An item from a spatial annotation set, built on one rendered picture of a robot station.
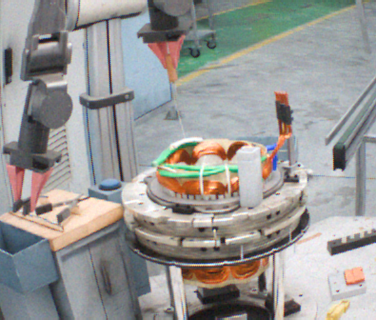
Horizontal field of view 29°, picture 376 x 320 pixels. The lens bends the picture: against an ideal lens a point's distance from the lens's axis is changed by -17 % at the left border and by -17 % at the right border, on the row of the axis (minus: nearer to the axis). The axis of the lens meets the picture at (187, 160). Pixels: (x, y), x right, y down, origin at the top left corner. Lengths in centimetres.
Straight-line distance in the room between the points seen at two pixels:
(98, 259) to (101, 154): 43
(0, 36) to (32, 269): 227
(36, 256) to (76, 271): 11
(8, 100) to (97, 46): 182
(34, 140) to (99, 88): 63
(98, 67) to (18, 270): 66
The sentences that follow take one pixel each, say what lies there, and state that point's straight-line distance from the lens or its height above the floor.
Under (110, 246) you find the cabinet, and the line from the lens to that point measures 148.
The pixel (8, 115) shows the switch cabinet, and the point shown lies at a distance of 357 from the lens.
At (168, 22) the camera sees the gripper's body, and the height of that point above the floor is 136.
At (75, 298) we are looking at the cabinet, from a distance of 142.
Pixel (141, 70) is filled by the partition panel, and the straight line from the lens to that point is 569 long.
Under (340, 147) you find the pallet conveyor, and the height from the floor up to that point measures 75.
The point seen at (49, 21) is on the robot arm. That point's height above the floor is 146.
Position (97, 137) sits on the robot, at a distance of 182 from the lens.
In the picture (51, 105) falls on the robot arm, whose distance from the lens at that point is 112.
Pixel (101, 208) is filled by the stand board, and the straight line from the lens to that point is 146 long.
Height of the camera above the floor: 157
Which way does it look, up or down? 18 degrees down
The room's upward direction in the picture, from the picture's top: 6 degrees counter-clockwise
